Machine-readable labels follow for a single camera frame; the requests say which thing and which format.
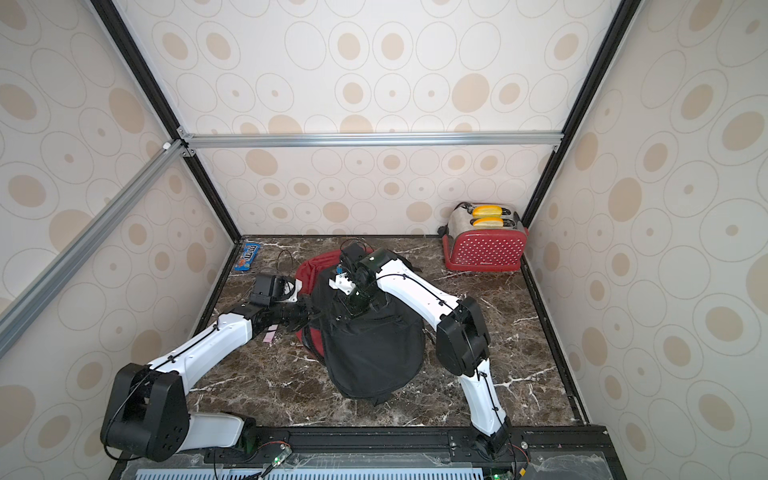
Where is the yellow toast slice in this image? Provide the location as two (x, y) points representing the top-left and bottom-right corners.
(471, 217), (506, 229)
(471, 205), (506, 218)

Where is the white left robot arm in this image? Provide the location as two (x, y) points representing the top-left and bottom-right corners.
(100, 301), (317, 462)

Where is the red polka dot toaster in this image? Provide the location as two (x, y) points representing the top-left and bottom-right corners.
(437, 202), (528, 272)

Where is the yellow toast slice front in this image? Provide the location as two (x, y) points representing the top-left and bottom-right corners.
(471, 217), (506, 229)

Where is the black backpack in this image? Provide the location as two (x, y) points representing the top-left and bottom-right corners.
(310, 268), (425, 406)

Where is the yellow toast slice rear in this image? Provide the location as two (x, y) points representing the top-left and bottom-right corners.
(471, 205), (506, 218)

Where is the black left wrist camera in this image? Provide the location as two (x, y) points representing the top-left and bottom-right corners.
(248, 273), (302, 307)

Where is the aluminium rail left wall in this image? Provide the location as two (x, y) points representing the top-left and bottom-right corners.
(1, 139), (185, 354)

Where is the pink backpack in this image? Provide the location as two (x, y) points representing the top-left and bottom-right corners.
(263, 324), (279, 345)

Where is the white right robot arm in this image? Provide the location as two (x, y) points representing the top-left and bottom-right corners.
(329, 245), (510, 459)

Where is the horizontal aluminium rail back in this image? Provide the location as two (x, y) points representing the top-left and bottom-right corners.
(182, 131), (564, 151)

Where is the blue candy packet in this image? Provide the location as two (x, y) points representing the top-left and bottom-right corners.
(233, 241), (261, 272)

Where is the red backpack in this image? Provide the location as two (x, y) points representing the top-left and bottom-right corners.
(296, 241), (373, 368)

